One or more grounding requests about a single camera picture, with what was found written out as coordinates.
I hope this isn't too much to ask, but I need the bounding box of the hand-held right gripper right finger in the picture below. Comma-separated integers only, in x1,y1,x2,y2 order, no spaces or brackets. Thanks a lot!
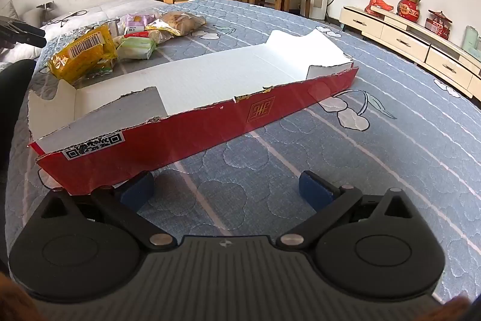
276,171,419,251

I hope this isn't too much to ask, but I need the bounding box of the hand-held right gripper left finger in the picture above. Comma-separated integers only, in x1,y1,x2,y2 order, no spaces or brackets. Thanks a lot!
38,171,178,252

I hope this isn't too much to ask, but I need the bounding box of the yellow snack packet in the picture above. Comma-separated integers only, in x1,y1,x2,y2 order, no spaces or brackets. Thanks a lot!
46,24,119,85

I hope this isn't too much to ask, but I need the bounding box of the green snack packet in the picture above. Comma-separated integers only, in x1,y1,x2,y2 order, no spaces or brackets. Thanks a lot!
118,37,157,60

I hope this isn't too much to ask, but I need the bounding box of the purple-edged snack packet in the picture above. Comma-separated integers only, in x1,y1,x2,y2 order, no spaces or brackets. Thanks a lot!
124,13,157,29

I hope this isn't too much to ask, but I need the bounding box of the red cardboard box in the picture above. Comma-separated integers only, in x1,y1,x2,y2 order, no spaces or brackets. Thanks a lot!
27,29,359,196

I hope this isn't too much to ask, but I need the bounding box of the clear biscuit bag yellow stripe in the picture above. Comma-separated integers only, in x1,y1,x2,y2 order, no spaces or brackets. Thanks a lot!
145,10,207,42

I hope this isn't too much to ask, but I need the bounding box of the cream TV cabinet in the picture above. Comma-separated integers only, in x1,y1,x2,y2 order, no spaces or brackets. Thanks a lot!
339,5,481,100

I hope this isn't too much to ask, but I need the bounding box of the red plastic bag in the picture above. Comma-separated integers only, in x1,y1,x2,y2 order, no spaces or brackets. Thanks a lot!
364,0,395,18

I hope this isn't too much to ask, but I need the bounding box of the red round jar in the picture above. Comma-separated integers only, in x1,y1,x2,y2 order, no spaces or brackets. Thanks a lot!
398,0,421,23

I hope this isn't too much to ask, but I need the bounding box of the red pavilion ornament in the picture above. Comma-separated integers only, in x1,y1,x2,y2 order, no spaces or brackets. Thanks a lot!
425,9,452,41

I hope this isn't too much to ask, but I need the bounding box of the mint green appliance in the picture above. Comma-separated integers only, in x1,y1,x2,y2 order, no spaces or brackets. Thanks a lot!
464,25,481,51

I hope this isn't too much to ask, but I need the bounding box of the black cable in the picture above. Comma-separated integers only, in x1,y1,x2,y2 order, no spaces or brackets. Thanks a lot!
48,10,88,27

